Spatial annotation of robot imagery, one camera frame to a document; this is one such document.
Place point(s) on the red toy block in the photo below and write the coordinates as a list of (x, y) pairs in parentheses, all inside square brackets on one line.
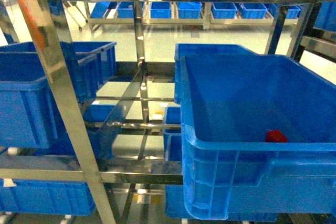
[(275, 136)]

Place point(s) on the left blue shelf crate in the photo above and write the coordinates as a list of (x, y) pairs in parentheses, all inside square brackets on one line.
[(29, 114)]

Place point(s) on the large front blue crate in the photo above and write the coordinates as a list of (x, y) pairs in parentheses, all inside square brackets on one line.
[(228, 105)]

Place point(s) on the bottom left blue crate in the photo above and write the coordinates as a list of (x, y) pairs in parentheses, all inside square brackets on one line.
[(47, 197)]

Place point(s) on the steel rack frame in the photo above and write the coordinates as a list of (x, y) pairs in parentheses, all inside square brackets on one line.
[(118, 146)]

